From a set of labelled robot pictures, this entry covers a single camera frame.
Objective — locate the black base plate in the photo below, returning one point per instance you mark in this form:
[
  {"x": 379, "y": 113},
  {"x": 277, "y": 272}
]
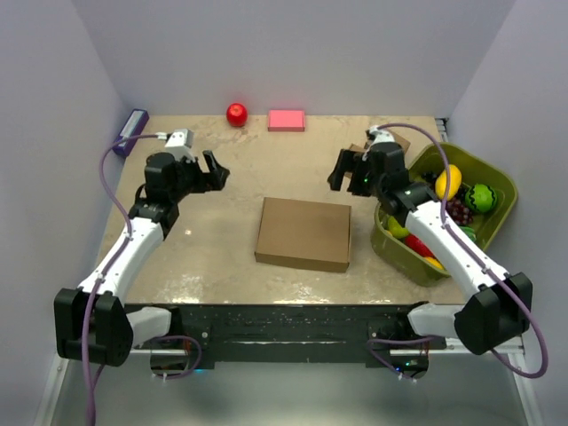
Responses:
[{"x": 366, "y": 334}]

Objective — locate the yellow mango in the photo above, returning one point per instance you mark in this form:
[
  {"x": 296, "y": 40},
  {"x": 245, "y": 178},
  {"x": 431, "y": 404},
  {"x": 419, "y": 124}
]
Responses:
[{"x": 448, "y": 182}]

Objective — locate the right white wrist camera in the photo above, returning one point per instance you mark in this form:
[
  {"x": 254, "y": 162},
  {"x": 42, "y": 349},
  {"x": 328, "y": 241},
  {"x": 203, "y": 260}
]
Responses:
[{"x": 381, "y": 148}]

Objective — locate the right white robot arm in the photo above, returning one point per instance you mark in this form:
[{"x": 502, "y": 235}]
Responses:
[{"x": 497, "y": 302}]

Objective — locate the purple grapes bunch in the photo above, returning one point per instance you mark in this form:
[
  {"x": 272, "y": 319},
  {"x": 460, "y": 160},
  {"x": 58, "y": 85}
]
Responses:
[{"x": 456, "y": 207}]

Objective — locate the green lime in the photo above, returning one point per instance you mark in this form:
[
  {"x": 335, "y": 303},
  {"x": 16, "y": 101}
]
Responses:
[{"x": 397, "y": 230}]

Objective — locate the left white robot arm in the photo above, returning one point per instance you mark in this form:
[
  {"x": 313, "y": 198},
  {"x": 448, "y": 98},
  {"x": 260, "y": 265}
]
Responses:
[{"x": 90, "y": 320}]

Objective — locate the purple flat box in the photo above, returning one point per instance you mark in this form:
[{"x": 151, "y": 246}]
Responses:
[{"x": 133, "y": 126}]

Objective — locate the large brown cardboard box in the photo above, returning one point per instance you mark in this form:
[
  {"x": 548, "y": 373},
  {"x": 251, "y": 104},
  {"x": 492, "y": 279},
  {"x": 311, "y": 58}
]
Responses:
[{"x": 305, "y": 235}]

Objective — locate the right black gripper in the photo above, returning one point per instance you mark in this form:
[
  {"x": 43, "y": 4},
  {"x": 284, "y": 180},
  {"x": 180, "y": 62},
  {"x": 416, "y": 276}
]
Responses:
[{"x": 351, "y": 161}]

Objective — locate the pink flat box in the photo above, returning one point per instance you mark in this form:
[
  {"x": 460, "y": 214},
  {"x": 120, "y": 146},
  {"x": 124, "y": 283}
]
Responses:
[{"x": 286, "y": 120}]

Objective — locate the toy watermelon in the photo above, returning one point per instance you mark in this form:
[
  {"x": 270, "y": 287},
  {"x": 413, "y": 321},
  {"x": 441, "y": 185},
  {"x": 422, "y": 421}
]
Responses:
[{"x": 481, "y": 198}]

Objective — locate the small brown box left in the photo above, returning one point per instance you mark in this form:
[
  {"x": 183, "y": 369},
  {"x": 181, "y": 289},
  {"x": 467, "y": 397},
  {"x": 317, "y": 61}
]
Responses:
[{"x": 357, "y": 149}]

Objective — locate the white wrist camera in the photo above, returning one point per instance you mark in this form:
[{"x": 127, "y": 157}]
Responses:
[
  {"x": 381, "y": 148},
  {"x": 179, "y": 144}
]

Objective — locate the red toy pepper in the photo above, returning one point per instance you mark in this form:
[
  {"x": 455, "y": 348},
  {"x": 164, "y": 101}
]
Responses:
[{"x": 417, "y": 246}]

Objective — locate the red apple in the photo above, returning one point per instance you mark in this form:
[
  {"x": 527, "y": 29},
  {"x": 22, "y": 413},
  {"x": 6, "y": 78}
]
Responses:
[{"x": 237, "y": 115}]

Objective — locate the small brown box right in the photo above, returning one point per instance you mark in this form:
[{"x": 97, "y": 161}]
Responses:
[{"x": 401, "y": 141}]

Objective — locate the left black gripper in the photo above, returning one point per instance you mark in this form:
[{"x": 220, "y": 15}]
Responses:
[{"x": 216, "y": 177}]

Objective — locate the olive green plastic bin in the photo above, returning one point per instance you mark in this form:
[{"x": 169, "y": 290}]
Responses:
[{"x": 482, "y": 230}]

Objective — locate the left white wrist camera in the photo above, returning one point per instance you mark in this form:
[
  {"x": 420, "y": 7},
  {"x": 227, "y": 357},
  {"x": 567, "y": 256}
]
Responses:
[{"x": 179, "y": 144}]

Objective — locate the small brown box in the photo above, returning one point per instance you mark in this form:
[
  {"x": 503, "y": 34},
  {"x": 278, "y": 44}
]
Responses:
[
  {"x": 357, "y": 149},
  {"x": 401, "y": 141}
]

